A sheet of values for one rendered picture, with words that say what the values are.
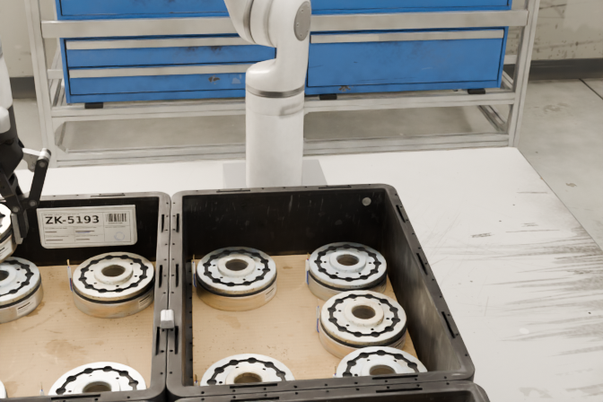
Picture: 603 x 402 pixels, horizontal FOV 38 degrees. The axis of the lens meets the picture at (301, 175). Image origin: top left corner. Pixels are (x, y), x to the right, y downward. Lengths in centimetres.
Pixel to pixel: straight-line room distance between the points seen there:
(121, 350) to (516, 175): 96
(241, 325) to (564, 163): 252
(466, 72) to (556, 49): 116
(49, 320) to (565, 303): 76
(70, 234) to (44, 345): 18
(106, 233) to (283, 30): 38
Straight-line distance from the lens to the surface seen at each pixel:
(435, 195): 166
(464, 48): 313
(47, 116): 304
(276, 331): 107
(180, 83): 300
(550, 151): 357
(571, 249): 156
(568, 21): 424
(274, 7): 129
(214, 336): 107
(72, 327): 111
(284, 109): 134
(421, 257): 104
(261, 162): 138
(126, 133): 356
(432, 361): 99
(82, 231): 119
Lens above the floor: 149
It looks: 28 degrees down
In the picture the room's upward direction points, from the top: 2 degrees clockwise
